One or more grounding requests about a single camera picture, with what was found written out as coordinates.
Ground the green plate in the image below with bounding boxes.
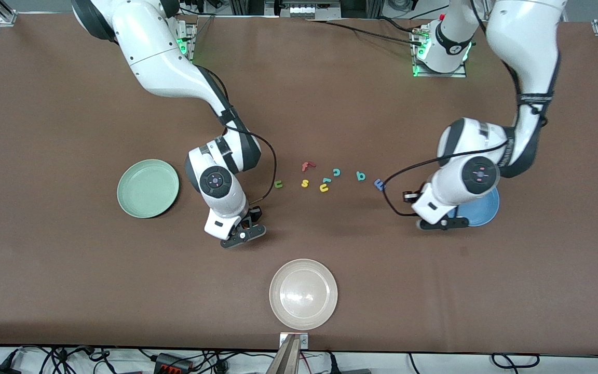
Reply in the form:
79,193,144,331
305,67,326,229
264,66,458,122
117,159,180,219

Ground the blue plate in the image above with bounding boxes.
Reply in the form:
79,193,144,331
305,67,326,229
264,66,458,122
447,187,500,227

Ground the white plate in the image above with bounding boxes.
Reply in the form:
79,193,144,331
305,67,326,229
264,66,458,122
269,259,338,330

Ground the black orange power strip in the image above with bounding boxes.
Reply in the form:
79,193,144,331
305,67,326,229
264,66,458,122
153,352,194,373

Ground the thick black table cable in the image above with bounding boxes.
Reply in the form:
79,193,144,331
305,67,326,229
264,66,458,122
304,20,424,46

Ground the black cable loop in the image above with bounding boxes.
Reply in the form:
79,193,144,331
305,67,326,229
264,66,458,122
490,352,541,370

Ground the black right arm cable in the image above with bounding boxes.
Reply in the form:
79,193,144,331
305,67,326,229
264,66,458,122
195,65,278,206

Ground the metal camera mount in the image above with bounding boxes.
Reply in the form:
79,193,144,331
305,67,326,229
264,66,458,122
267,332,309,374

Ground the grey control box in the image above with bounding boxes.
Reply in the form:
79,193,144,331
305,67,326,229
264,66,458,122
265,0,342,19

